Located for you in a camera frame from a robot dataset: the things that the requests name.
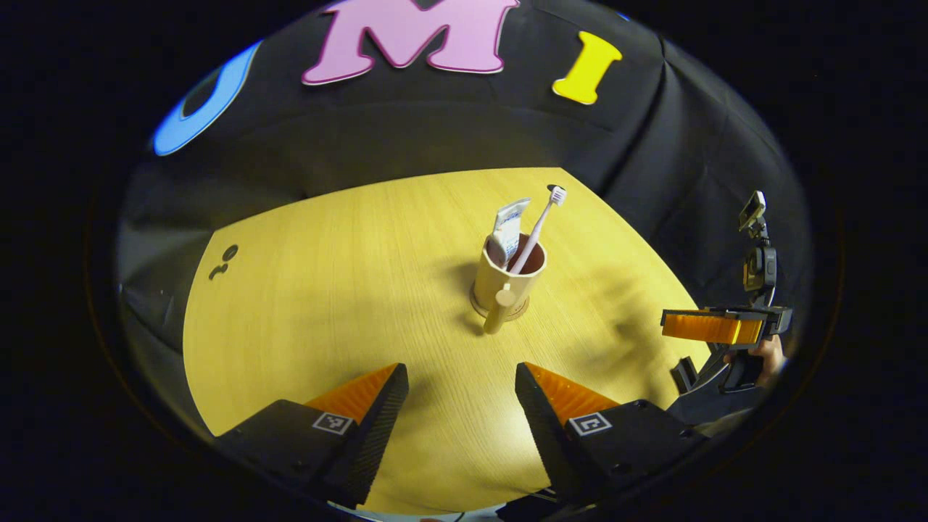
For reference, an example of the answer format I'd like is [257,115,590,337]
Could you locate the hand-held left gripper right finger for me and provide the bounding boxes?
[515,361,709,510]

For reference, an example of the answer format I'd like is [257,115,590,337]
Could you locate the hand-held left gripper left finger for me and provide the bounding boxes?
[214,362,410,510]

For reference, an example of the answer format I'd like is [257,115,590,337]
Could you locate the round brown coaster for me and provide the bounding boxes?
[470,286,531,323]

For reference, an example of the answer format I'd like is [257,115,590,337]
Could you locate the beige cup with handle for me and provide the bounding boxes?
[470,233,548,336]

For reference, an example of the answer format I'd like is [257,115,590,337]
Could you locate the white and pink toothbrush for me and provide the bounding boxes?
[509,186,568,275]

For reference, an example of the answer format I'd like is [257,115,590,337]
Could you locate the white toothpaste tube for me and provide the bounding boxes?
[492,197,531,265]

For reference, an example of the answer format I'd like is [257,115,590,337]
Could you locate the wooden desktop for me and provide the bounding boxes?
[183,168,715,517]

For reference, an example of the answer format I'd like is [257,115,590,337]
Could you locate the black backdrop cloth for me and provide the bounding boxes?
[116,0,813,436]

